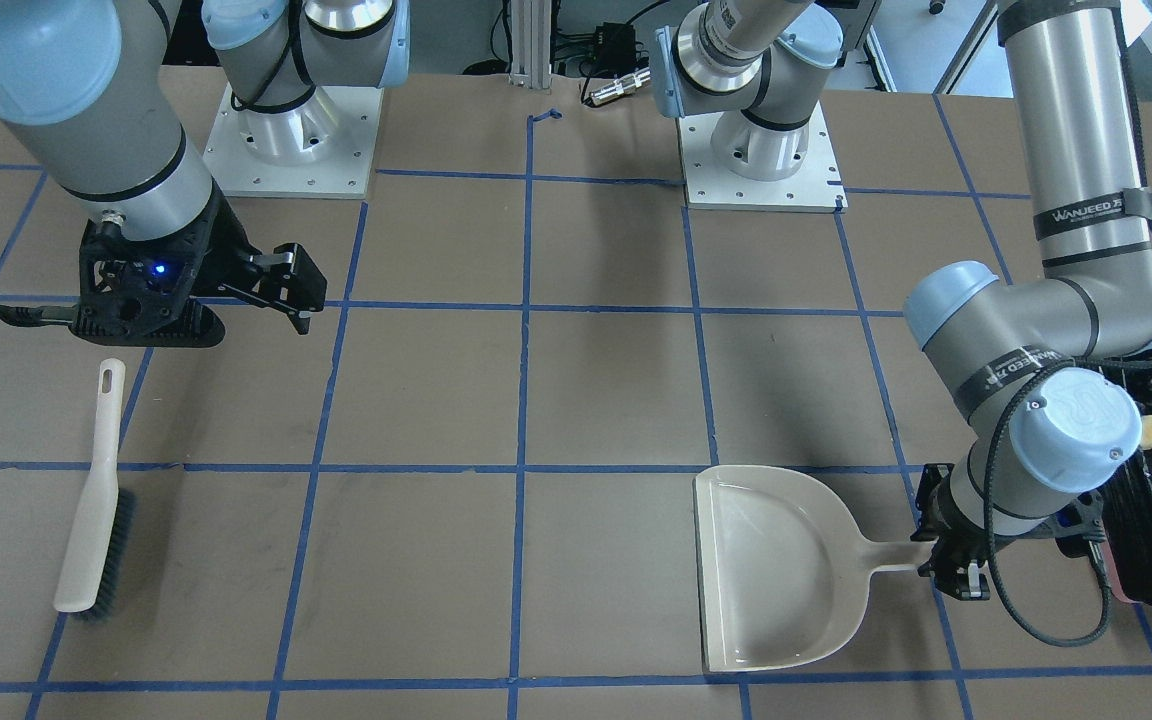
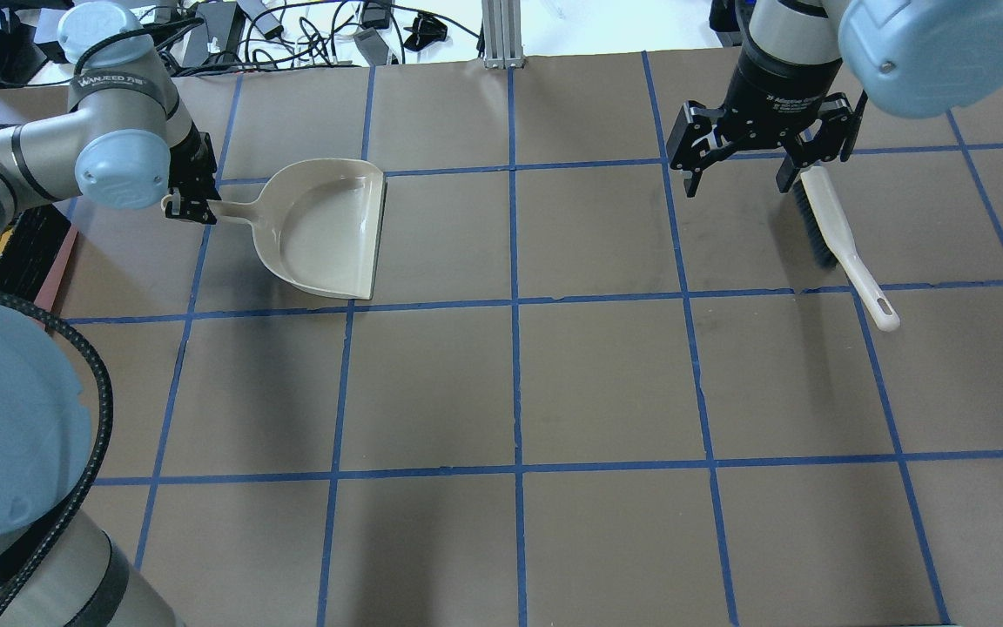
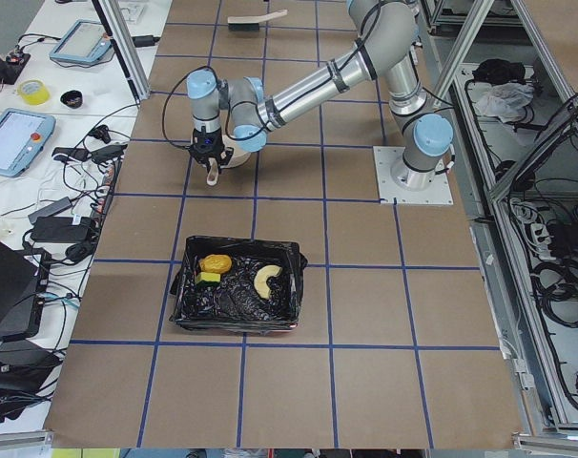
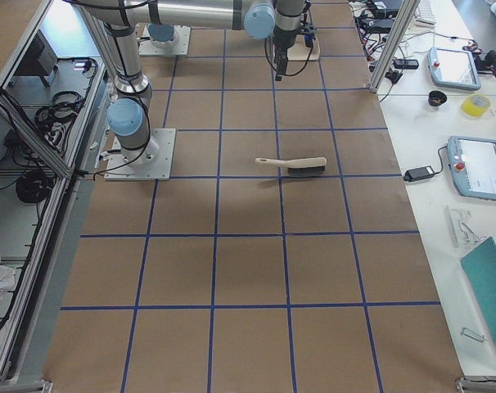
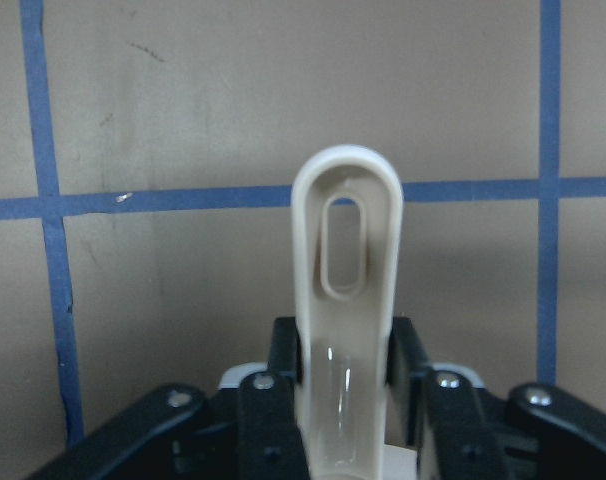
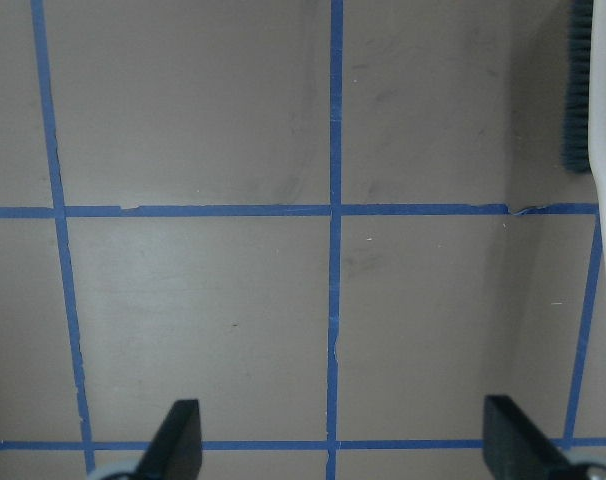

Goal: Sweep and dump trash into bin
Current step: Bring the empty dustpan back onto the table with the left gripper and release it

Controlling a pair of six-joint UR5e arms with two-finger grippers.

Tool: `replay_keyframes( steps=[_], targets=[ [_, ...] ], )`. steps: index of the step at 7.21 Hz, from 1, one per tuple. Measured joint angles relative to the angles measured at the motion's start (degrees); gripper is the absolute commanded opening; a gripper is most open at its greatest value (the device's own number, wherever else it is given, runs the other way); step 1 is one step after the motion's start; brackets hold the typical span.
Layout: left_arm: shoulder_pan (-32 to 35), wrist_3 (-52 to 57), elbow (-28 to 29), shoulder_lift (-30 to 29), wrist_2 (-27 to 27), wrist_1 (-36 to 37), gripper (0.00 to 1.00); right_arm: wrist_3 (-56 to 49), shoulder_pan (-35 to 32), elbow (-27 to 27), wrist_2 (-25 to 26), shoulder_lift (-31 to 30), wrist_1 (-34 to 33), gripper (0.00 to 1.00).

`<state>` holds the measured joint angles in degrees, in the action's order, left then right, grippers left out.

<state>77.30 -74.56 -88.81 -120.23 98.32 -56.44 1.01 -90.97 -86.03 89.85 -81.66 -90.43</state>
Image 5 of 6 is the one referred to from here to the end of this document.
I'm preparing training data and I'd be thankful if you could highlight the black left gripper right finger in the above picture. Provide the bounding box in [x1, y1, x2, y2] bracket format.
[386, 317, 431, 448]

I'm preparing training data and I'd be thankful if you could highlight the beige dustpan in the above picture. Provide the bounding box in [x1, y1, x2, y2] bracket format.
[291, 145, 403, 479]

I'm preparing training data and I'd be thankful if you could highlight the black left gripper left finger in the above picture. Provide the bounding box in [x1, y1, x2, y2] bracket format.
[267, 317, 302, 386]

